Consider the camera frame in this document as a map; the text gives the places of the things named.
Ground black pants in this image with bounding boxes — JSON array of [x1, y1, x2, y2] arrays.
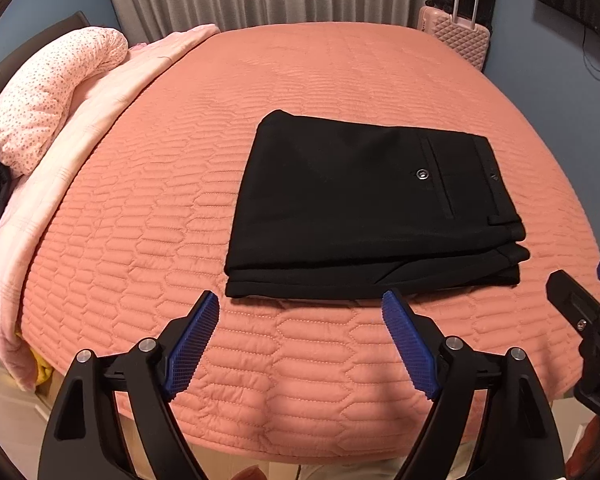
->
[[224, 110, 530, 300]]

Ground yellow cloth under bed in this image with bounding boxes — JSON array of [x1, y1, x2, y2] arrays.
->
[[16, 330, 54, 389]]

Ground light pink blanket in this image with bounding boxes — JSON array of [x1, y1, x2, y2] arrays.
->
[[0, 24, 239, 392]]

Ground salmon quilted bedspread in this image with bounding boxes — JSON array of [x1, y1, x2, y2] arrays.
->
[[20, 23, 600, 463]]

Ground pink quilted suitcase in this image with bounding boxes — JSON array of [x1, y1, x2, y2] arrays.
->
[[417, 0, 491, 72]]

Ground pink dotted pillow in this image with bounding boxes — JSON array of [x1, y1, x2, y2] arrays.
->
[[0, 26, 129, 178]]

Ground dark headboard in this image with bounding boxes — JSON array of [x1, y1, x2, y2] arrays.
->
[[0, 11, 90, 93]]

